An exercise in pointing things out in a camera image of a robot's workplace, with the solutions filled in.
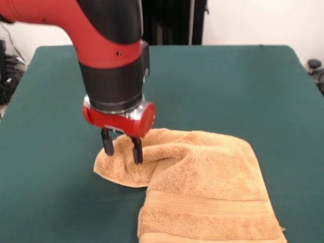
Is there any black bag pile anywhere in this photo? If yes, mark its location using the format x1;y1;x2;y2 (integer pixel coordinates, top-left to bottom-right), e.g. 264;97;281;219
0;54;27;105

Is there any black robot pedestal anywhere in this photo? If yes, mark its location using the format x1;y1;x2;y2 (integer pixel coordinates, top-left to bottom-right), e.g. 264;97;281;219
140;0;210;46

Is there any black round chair part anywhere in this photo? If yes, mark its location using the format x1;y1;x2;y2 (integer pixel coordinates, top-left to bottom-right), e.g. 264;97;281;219
307;59;324;96

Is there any thin grey wall cable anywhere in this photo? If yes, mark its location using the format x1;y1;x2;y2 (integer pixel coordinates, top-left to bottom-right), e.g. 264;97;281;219
0;24;26;63

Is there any dark green table cloth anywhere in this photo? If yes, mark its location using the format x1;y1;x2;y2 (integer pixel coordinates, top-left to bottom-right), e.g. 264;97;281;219
0;45;324;243

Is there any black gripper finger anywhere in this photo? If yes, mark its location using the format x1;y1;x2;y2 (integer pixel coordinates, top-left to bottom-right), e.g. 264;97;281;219
131;136;144;165
101;129;115;156

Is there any tan terry towel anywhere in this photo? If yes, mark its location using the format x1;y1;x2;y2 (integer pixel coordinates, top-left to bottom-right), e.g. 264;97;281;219
93;128;288;243

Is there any black case with red mark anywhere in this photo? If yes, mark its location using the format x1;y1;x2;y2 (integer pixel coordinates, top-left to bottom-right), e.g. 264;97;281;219
0;39;7;83

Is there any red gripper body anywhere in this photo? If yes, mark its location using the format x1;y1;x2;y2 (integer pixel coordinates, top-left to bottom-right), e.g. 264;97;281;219
82;95;156;139

